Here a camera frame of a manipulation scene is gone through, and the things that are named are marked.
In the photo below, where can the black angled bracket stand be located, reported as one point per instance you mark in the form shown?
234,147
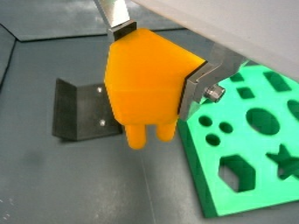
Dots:
81,112

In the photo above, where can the orange three prong object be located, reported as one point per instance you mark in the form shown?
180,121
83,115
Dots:
147,67

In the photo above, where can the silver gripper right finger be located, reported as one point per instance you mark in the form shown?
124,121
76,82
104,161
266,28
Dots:
202,82

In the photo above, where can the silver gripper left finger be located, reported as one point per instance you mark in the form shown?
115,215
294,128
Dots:
116,18

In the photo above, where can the green foam shape board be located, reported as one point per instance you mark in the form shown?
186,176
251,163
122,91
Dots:
242,144

